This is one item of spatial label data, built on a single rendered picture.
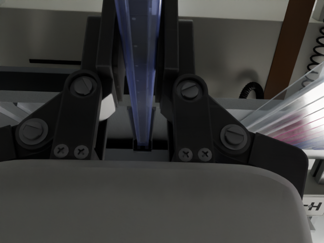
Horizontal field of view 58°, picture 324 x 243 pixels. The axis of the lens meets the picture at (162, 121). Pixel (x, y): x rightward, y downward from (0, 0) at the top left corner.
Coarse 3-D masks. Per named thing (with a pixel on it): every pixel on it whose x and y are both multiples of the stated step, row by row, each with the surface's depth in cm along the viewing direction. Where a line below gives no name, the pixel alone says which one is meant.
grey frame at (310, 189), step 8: (320, 160) 63; (312, 168) 66; (320, 168) 63; (312, 176) 66; (320, 176) 63; (312, 184) 64; (320, 184) 64; (304, 192) 61; (312, 192) 62; (320, 192) 62; (312, 216) 69; (312, 224) 71
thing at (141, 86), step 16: (128, 0) 8; (144, 0) 8; (160, 0) 8; (128, 16) 9; (144, 16) 9; (160, 16) 9; (128, 32) 10; (144, 32) 10; (128, 48) 11; (144, 48) 11; (128, 64) 13; (144, 64) 13; (128, 80) 15; (144, 80) 14; (144, 96) 17; (144, 112) 21; (144, 128) 26; (144, 144) 36
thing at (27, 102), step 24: (0, 72) 28; (24, 72) 28; (48, 72) 28; (72, 72) 28; (0, 96) 23; (24, 96) 23; (48, 96) 23; (0, 120) 29; (120, 120) 28; (240, 120) 28
